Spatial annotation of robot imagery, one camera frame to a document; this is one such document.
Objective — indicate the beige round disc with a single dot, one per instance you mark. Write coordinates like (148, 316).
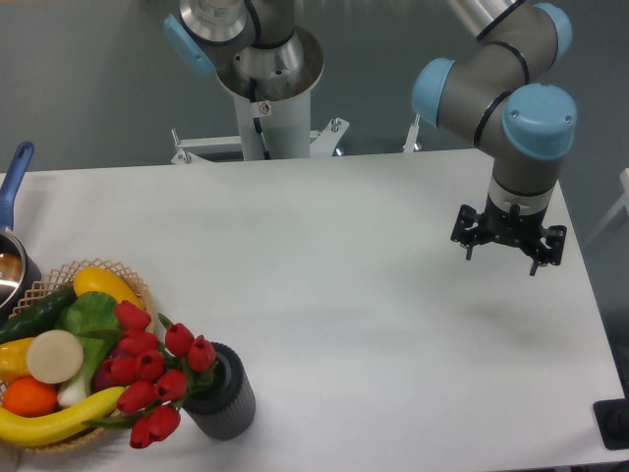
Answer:
(54, 356)

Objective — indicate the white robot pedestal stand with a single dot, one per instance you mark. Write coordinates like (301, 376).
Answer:
(271, 91)

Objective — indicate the blue handled saucepan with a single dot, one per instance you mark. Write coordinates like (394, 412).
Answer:
(18, 270)

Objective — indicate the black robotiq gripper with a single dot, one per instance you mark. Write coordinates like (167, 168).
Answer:
(544, 246)

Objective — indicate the white frame at right edge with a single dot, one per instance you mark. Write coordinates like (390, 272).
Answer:
(618, 207)

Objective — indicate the red tulip bouquet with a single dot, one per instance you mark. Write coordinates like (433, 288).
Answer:
(157, 376)

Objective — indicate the black device at table edge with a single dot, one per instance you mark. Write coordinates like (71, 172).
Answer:
(612, 419)

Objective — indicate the dark grey ribbed vase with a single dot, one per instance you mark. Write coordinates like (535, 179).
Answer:
(227, 409)

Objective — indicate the yellow bell pepper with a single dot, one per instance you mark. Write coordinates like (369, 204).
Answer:
(13, 359)

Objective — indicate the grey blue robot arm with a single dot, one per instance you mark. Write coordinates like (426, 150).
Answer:
(494, 100)

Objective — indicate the woven wicker basket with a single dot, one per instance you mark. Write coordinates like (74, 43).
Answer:
(58, 279)

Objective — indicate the yellow squash at top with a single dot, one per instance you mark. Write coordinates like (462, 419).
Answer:
(102, 280)

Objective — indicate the orange fruit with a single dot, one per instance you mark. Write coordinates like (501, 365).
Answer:
(28, 397)

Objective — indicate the green bok choy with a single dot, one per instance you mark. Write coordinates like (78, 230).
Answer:
(91, 311)

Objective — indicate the dark green cucumber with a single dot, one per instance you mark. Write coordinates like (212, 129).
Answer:
(41, 316)

